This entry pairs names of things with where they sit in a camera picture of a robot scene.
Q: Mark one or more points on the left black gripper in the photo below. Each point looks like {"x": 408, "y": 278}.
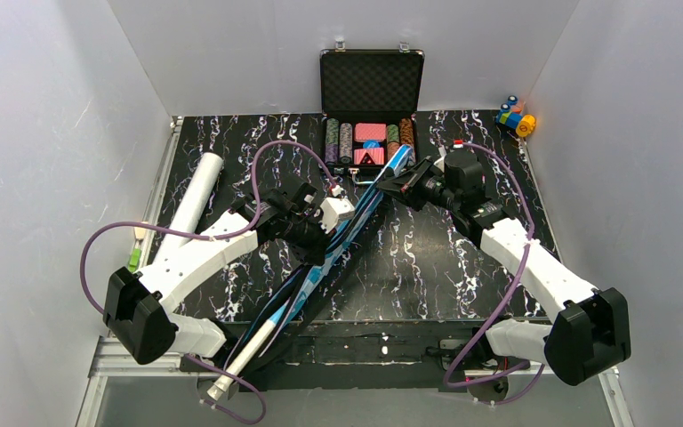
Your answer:
{"x": 312, "y": 237}

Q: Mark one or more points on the blue racket cover bag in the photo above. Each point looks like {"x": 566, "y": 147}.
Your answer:
{"x": 301, "y": 284}

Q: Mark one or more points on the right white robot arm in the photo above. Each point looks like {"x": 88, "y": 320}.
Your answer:
{"x": 589, "y": 329}

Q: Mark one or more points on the green clip on rail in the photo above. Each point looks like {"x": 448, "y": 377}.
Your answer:
{"x": 134, "y": 260}

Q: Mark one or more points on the black poker chip case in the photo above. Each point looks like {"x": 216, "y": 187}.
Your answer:
{"x": 368, "y": 101}

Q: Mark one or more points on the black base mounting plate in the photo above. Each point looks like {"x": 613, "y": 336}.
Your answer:
{"x": 343, "y": 355}

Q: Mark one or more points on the white shuttlecock tube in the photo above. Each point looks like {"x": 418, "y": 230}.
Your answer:
{"x": 187, "y": 192}

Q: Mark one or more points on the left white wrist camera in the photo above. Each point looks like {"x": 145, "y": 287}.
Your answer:
{"x": 336, "y": 209}

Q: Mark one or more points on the colourful toy block train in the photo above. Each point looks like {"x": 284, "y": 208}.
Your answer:
{"x": 511, "y": 114}

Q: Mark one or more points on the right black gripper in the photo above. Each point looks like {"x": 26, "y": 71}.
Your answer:
{"x": 414, "y": 183}

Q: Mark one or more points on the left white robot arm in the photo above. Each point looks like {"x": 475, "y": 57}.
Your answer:
{"x": 140, "y": 308}

